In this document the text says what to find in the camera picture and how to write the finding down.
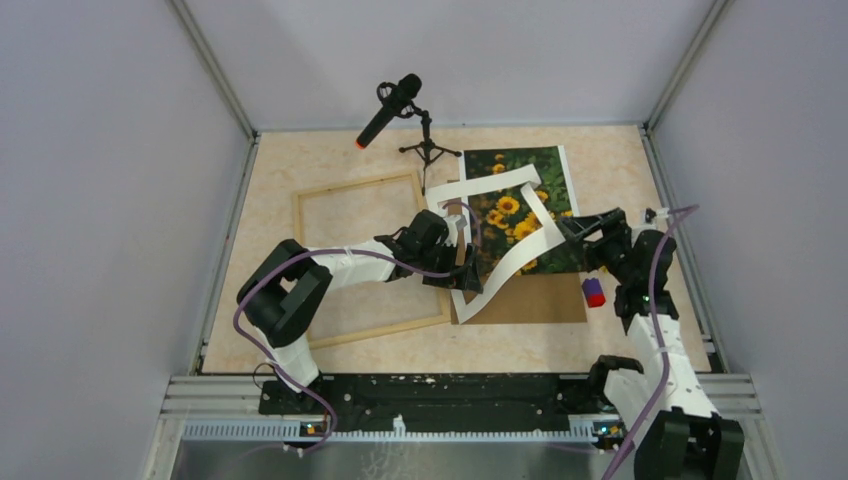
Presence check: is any red blue block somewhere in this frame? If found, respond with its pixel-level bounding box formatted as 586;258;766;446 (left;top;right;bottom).
581;278;606;308

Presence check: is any white mat board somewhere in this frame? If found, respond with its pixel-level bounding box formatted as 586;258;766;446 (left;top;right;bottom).
424;165;565;324

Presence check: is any aluminium rail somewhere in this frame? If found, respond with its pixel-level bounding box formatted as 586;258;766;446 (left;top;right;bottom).
158;374;763;446

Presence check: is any wooden picture frame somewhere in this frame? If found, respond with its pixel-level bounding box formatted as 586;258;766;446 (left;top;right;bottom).
291;170;453;351

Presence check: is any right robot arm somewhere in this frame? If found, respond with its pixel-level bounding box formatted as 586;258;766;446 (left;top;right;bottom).
557;205;745;479

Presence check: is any sunflower photo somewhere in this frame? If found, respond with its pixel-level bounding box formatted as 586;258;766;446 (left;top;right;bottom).
460;146;579;277

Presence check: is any black microphone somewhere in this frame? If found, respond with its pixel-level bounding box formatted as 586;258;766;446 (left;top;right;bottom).
355;73;422;149

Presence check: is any brown backing board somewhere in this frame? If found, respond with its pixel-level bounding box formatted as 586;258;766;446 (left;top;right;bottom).
445;178;588;326

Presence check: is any black tripod stand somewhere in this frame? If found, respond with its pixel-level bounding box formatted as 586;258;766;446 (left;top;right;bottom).
398;104;462;195

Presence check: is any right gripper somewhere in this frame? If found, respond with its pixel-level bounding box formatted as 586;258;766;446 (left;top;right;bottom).
557;209;636;285

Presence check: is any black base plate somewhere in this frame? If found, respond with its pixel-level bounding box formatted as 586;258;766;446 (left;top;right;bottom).
258;373;615;433

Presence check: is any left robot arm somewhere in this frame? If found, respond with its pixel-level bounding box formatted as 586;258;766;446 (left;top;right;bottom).
233;209;483;414

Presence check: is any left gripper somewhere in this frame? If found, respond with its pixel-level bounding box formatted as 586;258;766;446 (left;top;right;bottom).
416;240;481;294

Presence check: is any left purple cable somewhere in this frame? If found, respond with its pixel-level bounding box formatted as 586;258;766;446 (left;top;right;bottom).
231;198;484;458

